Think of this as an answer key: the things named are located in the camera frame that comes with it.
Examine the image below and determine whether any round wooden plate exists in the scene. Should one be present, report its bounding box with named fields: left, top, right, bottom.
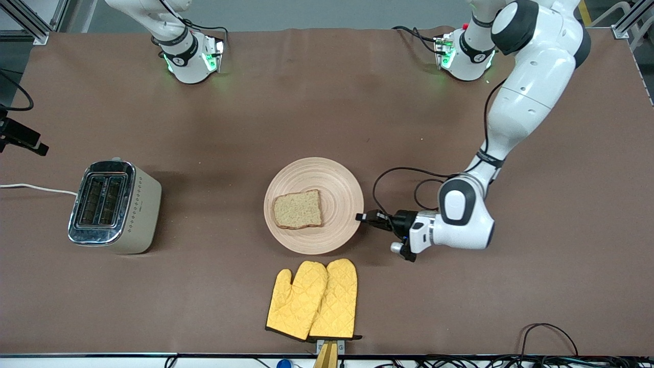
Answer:
left=264, top=157, right=365, bottom=255

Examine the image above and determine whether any bread slice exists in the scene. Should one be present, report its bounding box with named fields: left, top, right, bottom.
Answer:
left=272, top=189, right=323, bottom=230

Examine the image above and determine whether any beige and chrome toaster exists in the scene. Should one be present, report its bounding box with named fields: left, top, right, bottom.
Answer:
left=68, top=157, right=162, bottom=255

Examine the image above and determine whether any yellow quilted oven mitt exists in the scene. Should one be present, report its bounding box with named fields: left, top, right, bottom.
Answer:
left=308, top=258, right=363, bottom=341
left=265, top=261, right=329, bottom=342

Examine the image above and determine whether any brown table cover sheet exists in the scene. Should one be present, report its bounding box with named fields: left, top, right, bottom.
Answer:
left=0, top=26, right=654, bottom=356

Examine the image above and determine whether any white toaster power cord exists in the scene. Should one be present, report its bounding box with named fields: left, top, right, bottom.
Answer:
left=0, top=183, right=78, bottom=196

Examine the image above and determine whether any aluminium frame profile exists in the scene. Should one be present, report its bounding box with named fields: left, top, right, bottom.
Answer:
left=611, top=0, right=654, bottom=106
left=0, top=0, right=70, bottom=45

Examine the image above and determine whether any wooden post with metal bracket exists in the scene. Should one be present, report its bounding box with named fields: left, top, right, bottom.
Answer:
left=313, top=339, right=346, bottom=368

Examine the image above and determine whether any tangled black cable bundle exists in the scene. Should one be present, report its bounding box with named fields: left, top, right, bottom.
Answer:
left=378, top=355, right=654, bottom=368

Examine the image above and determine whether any looped black cable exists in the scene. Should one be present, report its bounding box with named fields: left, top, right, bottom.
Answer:
left=518, top=323, right=581, bottom=358

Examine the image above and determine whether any black left arm base cable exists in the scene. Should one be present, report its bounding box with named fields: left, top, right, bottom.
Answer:
left=392, top=25, right=441, bottom=55

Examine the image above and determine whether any black arm base cable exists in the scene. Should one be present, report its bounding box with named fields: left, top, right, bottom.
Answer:
left=392, top=25, right=441, bottom=55
left=181, top=19, right=229, bottom=53

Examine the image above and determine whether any black right arm base cable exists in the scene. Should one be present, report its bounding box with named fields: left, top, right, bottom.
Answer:
left=181, top=19, right=229, bottom=53

